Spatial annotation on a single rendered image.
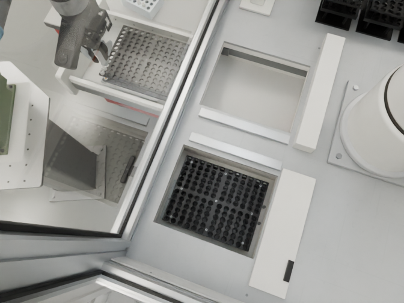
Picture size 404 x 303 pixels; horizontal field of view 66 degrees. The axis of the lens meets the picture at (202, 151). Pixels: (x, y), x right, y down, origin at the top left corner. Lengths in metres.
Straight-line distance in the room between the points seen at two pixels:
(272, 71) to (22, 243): 0.83
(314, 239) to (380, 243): 0.14
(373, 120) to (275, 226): 0.30
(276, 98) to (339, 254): 0.46
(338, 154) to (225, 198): 0.29
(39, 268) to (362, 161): 0.67
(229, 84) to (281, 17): 0.23
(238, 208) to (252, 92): 0.36
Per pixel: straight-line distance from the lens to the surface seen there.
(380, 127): 0.71
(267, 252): 0.74
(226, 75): 0.99
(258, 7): 0.98
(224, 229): 0.78
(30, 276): 0.41
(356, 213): 0.81
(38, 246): 0.39
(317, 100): 0.82
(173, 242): 0.74
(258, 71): 1.01
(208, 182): 0.83
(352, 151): 0.81
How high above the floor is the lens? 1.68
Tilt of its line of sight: 74 degrees down
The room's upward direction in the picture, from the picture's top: 5 degrees counter-clockwise
